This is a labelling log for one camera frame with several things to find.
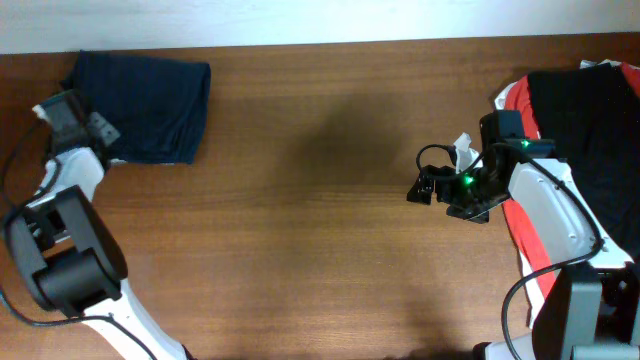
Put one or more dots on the black garment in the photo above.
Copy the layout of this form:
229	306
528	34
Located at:
592	115

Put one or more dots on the navy blue shorts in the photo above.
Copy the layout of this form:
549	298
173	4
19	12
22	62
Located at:
158	105

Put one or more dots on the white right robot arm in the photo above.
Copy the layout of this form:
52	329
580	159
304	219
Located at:
592	309

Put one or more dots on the folded grey shorts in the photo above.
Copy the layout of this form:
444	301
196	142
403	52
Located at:
118	162

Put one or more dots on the red garment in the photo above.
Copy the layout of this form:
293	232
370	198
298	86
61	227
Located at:
532	254

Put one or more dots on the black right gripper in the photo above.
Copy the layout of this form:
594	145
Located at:
441	187

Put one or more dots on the white patterned garment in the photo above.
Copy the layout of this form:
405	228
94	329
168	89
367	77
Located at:
499	101

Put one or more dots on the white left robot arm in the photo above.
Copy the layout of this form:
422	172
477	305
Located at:
69	261

